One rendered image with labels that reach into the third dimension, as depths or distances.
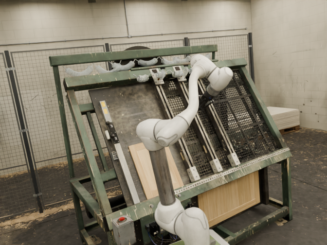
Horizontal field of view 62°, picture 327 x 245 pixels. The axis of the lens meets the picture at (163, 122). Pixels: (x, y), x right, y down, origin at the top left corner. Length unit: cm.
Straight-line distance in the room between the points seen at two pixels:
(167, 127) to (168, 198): 50
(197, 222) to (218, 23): 741
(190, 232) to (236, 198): 164
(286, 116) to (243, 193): 447
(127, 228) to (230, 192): 150
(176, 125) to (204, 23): 701
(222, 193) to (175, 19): 576
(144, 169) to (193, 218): 88
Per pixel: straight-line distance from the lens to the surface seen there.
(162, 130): 146
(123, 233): 203
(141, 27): 755
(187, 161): 255
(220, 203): 312
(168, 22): 786
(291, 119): 770
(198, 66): 180
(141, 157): 244
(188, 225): 169
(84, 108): 255
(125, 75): 266
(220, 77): 181
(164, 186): 171
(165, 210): 178
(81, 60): 305
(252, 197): 347
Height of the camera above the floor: 191
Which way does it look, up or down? 10 degrees down
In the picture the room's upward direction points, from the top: 7 degrees counter-clockwise
